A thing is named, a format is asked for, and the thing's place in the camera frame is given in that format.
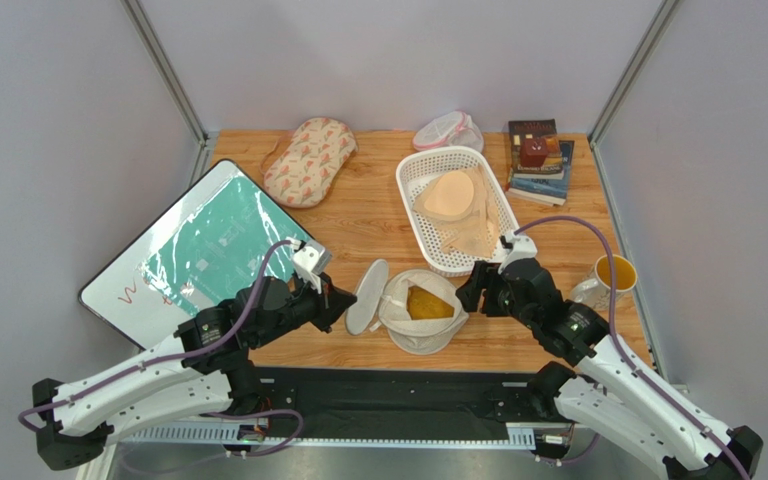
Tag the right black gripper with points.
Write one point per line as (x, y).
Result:
(488, 292)

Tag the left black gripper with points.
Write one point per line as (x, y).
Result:
(331, 304)

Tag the round white mesh laundry bag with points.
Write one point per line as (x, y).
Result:
(382, 302)

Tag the yellow bra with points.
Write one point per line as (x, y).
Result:
(423, 305)

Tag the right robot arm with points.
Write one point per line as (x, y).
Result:
(597, 381)

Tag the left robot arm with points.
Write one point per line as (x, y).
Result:
(203, 368)

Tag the beige bra in basket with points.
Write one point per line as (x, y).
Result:
(460, 206)

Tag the pink-trimmed mesh bag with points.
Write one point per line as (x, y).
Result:
(456, 128)

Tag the white perforated plastic basket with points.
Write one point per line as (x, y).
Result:
(415, 172)

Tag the white mug yellow inside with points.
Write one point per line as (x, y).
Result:
(600, 285)

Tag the stack of books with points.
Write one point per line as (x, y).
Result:
(549, 184)

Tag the whiteboard with green sheet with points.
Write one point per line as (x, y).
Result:
(202, 250)

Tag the floral fabric pouch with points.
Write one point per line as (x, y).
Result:
(302, 176)

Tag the dark red cube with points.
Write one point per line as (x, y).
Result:
(532, 152)

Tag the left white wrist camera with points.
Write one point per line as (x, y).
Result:
(309, 260)

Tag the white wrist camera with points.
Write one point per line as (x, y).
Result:
(309, 260)
(517, 247)

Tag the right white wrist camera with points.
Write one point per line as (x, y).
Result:
(517, 247)

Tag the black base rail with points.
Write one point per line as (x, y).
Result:
(413, 405)

